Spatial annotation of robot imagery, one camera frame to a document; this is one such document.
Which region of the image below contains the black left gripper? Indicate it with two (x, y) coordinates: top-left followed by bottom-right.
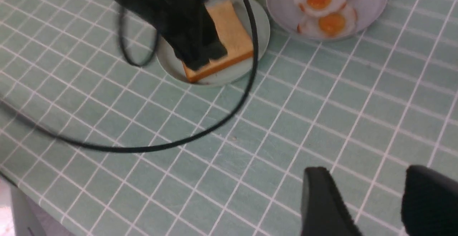
(114, 0), (227, 71)

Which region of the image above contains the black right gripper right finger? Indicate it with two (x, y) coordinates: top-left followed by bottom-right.
(401, 165), (458, 236)

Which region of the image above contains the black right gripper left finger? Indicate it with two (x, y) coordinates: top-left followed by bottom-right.
(301, 167), (362, 236)

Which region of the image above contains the toast slice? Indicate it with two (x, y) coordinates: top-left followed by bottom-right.
(183, 0), (254, 83)

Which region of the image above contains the pale green plate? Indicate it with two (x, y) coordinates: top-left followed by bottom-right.
(156, 0), (271, 87)

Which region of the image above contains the grey egg plate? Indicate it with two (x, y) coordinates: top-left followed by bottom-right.
(265, 0), (388, 42)

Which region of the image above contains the fried egg front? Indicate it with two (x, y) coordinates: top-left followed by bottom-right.
(296, 5), (358, 39)

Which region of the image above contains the grey table leg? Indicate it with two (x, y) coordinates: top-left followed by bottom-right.
(10, 187), (46, 236)

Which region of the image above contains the black cable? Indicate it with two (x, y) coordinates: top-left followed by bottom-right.
(0, 0), (259, 154)

